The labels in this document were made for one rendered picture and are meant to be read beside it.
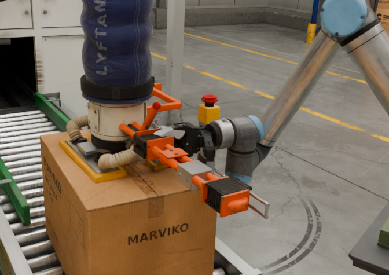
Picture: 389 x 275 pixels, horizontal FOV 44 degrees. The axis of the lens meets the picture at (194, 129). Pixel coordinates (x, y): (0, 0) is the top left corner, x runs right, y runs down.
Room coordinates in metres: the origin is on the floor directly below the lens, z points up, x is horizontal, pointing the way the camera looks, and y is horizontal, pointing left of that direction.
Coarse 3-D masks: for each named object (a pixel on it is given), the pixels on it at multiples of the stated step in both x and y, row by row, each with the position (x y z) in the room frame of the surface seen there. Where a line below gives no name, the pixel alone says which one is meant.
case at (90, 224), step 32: (64, 160) 1.41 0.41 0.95; (64, 192) 1.32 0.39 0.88; (96, 192) 1.21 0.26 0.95; (128, 192) 1.22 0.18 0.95; (160, 192) 1.22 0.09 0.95; (192, 192) 1.26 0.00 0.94; (64, 224) 1.34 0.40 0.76; (96, 224) 1.12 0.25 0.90; (128, 224) 1.16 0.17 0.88; (160, 224) 1.21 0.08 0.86; (192, 224) 1.26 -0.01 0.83; (64, 256) 1.37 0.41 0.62; (96, 256) 1.12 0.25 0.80; (128, 256) 1.16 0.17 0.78; (160, 256) 1.21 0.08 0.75; (192, 256) 1.26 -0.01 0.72
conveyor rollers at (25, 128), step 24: (0, 120) 2.90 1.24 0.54; (24, 120) 2.91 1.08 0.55; (48, 120) 2.97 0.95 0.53; (0, 144) 2.49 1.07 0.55; (24, 144) 2.54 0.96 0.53; (24, 168) 2.20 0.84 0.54; (0, 192) 1.96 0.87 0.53; (24, 192) 1.94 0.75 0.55; (24, 240) 1.58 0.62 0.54; (48, 240) 1.57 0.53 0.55; (48, 264) 1.45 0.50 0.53
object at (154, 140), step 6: (138, 132) 1.28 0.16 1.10; (144, 132) 1.29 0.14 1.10; (150, 132) 1.30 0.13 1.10; (138, 138) 1.25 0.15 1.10; (144, 138) 1.27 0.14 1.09; (150, 138) 1.27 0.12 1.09; (156, 138) 1.27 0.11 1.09; (162, 138) 1.24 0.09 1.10; (168, 138) 1.25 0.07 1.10; (174, 138) 1.27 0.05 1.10; (138, 144) 1.26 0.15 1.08; (144, 144) 1.22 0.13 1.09; (150, 144) 1.22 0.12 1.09; (156, 144) 1.23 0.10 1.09; (162, 144) 1.24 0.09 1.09; (138, 150) 1.24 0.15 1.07; (144, 150) 1.23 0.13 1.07; (150, 150) 1.22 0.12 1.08; (162, 150) 1.24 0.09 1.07; (144, 156) 1.22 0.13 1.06; (150, 156) 1.22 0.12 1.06; (156, 156) 1.23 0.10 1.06
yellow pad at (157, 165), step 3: (147, 162) 1.40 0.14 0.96; (150, 162) 1.39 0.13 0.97; (153, 162) 1.39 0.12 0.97; (156, 162) 1.39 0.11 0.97; (159, 162) 1.40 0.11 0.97; (147, 165) 1.40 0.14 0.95; (150, 165) 1.39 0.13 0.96; (153, 165) 1.37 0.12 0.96; (156, 165) 1.37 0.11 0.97; (159, 165) 1.38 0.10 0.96; (162, 165) 1.38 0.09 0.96; (153, 168) 1.37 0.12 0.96; (156, 168) 1.37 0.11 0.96; (159, 168) 1.38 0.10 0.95; (162, 168) 1.38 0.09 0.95
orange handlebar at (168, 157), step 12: (156, 96) 1.79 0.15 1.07; (168, 96) 1.73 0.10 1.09; (168, 108) 1.62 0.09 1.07; (132, 132) 1.33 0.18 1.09; (168, 144) 1.25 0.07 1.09; (168, 156) 1.15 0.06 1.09; (180, 156) 1.16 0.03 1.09; (192, 180) 1.05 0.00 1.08; (228, 204) 0.93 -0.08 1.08; (240, 204) 0.93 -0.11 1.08
